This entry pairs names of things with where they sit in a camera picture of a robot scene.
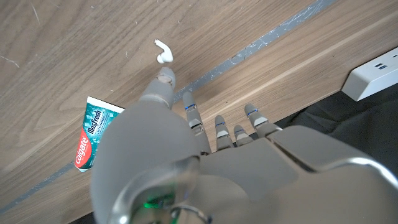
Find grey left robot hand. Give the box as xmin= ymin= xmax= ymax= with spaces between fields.
xmin=90 ymin=67 xmax=398 ymax=224

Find white AirPod earbud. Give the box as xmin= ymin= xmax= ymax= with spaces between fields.
xmin=154 ymin=38 xmax=174 ymax=65

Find teal red toothpaste tube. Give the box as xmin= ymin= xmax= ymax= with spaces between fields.
xmin=73 ymin=96 xmax=126 ymax=173

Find grey tape outline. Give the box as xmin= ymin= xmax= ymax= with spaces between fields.
xmin=0 ymin=0 xmax=338 ymax=215

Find black curtain backdrop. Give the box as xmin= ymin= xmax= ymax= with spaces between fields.
xmin=273 ymin=82 xmax=398 ymax=178

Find white box on floor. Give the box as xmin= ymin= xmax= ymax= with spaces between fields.
xmin=341 ymin=46 xmax=398 ymax=102

